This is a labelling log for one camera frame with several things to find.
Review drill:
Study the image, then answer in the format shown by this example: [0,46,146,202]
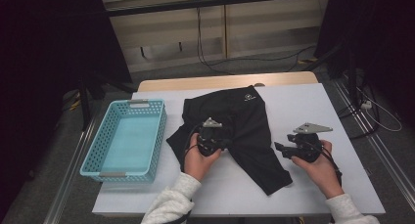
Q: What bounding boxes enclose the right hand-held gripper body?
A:
[292,121,334,163]

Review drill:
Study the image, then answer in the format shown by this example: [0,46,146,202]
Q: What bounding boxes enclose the black cable bundle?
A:
[337,83,381,140]

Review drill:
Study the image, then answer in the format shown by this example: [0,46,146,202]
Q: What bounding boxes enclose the hanging black cable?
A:
[195,6,236,76]

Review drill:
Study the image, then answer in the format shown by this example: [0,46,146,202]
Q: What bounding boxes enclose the black pants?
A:
[165,85,294,197]

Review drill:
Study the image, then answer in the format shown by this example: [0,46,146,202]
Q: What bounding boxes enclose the metal floor rail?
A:
[332,78,415,203]
[43,117,99,224]

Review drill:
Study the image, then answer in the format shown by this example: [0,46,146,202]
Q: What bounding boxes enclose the yellow cable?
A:
[67,98,82,112]

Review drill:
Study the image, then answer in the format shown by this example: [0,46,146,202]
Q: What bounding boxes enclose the black metal crossbar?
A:
[106,0,331,18]

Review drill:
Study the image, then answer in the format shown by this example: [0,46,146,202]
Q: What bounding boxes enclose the black curtain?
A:
[0,0,133,218]
[314,0,415,127]

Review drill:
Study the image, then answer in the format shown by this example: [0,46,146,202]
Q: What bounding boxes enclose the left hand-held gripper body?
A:
[196,116,226,157]

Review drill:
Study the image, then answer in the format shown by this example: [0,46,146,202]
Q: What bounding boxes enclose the black floor cable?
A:
[207,44,317,72]

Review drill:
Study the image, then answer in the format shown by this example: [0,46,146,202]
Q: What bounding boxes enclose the person's left hand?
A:
[184,132,223,183]

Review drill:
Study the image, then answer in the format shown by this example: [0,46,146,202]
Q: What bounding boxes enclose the black stand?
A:
[304,37,363,105]
[77,71,140,132]

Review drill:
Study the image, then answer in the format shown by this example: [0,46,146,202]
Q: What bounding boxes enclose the person's right hand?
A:
[291,139,345,200]

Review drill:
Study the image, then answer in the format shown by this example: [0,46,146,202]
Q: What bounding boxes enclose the white cable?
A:
[355,86,403,133]

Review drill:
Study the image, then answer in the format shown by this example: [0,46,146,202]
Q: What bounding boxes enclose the white table cover sheet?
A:
[91,82,387,217]

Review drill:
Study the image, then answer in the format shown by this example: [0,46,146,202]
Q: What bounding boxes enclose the left hand-held gripper cable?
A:
[162,123,205,224]

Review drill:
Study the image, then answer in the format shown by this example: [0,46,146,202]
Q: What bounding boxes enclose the right hand-held gripper cable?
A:
[309,141,344,188]

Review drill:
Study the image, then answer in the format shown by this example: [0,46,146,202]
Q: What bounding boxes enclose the hand-held gripper cable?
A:
[309,141,344,188]
[162,123,205,224]

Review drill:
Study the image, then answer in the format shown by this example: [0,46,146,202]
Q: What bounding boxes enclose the light blue plastic basket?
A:
[79,98,168,183]

